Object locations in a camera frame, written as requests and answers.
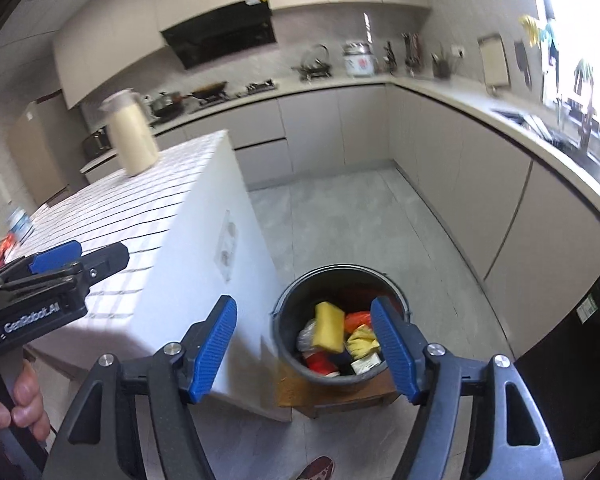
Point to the red mesh bag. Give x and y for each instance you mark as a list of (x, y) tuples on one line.
[(0, 252)]

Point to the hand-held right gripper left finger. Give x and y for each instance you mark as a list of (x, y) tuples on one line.
[(212, 355)]

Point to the black plastic bucket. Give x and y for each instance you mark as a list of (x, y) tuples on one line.
[(330, 280)]

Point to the yellow cloth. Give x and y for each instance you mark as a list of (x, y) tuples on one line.
[(362, 342)]

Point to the yellow rubber glove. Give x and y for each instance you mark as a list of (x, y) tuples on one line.
[(530, 27)]

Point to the blue rubber glove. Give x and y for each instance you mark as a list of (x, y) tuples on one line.
[(547, 35)]

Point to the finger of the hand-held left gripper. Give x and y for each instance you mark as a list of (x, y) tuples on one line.
[(105, 260), (55, 256)]

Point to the light blue tin can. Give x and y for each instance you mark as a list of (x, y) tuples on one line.
[(19, 222)]

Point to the brown wooden stool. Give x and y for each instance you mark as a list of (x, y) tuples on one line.
[(300, 390)]

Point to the white rice cooker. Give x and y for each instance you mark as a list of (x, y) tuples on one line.
[(360, 62)]

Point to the person's left hand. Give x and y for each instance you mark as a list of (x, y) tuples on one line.
[(27, 395)]

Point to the white island socket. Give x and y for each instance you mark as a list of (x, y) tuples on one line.
[(227, 245)]

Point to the black range hood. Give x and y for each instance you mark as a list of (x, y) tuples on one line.
[(220, 35)]

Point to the white tube fixture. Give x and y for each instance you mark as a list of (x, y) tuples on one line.
[(366, 27)]

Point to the white checked tablecloth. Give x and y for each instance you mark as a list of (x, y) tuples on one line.
[(130, 200)]

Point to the black utensil holder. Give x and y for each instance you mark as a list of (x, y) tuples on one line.
[(441, 67)]

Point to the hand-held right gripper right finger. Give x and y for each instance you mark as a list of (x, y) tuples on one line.
[(395, 355)]

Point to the kitchen window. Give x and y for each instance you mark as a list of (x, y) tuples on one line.
[(590, 20)]

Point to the clear plastic bag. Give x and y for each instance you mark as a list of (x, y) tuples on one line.
[(306, 335)]

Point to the beige cutting board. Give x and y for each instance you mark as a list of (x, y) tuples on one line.
[(495, 62)]

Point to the grey base cabinets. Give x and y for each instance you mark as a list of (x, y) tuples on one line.
[(360, 120)]

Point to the white wall socket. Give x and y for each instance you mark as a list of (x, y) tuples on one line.
[(458, 51)]

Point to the steel kitchen sink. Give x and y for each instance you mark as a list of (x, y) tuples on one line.
[(535, 125)]

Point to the dark red shoe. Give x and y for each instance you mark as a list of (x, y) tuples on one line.
[(320, 467)]

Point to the black gas stove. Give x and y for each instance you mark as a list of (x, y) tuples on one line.
[(260, 85)]

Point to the small metal cup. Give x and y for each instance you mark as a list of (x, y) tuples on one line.
[(493, 91)]

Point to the green cloth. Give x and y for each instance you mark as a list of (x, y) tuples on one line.
[(582, 72)]

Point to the beige refrigerator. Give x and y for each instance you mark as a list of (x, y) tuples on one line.
[(35, 150)]

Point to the green and white milk carton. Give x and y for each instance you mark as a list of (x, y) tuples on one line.
[(367, 362)]

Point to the black microwave oven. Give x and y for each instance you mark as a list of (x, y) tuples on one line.
[(96, 142)]

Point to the white kitchen island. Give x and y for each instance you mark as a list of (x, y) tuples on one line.
[(195, 285)]

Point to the black built-in dishwasher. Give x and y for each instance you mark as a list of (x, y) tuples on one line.
[(580, 360)]

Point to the cream thermos jug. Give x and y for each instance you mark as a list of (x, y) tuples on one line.
[(132, 135)]

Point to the red paper cup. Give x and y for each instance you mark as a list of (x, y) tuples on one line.
[(320, 361)]

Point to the dark pot with lid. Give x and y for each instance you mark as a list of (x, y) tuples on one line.
[(165, 104)]

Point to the dark glass bottle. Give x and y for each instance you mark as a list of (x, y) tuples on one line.
[(390, 60)]

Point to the black cleaver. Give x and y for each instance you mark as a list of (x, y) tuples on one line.
[(522, 62)]

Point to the black wok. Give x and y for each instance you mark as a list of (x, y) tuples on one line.
[(210, 91)]

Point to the metal kitchen faucet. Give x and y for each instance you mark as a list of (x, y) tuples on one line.
[(587, 125)]

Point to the yellow sponge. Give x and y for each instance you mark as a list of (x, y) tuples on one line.
[(329, 327)]

